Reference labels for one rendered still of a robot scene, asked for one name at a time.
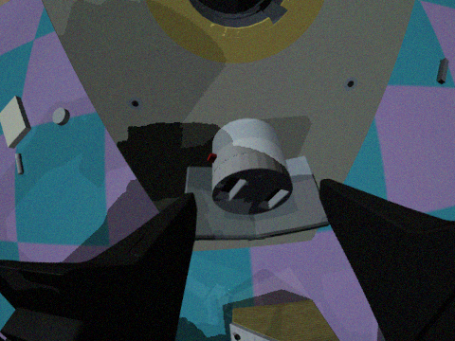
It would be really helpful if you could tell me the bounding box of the grey cylinder with two slots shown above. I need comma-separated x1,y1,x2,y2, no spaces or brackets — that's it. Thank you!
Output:
208,118,293,215

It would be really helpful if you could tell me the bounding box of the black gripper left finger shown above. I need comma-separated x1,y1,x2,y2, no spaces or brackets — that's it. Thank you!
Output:
0,193,197,341

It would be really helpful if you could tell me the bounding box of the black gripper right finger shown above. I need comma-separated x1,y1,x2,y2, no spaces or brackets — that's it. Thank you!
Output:
318,179,455,341

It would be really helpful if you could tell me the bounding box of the small grey cylinder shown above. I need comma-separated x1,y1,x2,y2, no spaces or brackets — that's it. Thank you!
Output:
15,153,24,174

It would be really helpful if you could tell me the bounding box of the grey short cylinder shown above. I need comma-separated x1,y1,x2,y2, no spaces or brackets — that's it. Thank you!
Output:
53,107,69,126

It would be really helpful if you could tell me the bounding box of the dark grey cylinder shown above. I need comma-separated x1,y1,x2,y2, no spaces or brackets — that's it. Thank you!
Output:
437,58,448,84

